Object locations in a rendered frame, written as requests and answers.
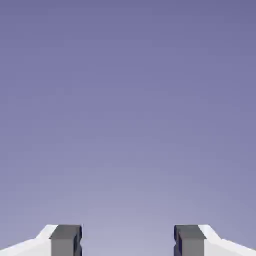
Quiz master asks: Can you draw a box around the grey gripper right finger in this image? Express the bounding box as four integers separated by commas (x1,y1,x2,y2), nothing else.
173,224,256,256

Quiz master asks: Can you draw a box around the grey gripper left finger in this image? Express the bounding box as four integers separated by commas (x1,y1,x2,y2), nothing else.
0,224,83,256

